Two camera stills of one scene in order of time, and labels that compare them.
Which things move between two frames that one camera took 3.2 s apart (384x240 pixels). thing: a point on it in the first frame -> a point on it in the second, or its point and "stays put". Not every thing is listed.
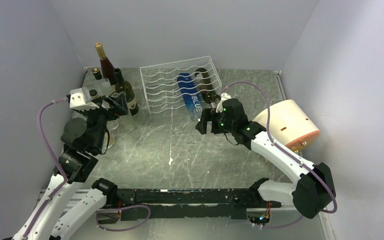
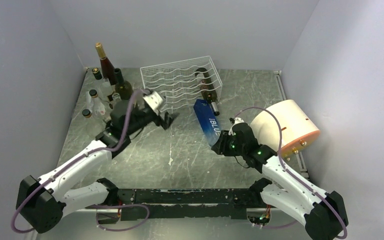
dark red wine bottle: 106,65 stays put
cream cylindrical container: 289,124 stays put
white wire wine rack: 173,85 stays put
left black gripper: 114,112 -> 166,122
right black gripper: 209,114 -> 220,147
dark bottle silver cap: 206,86 stays put
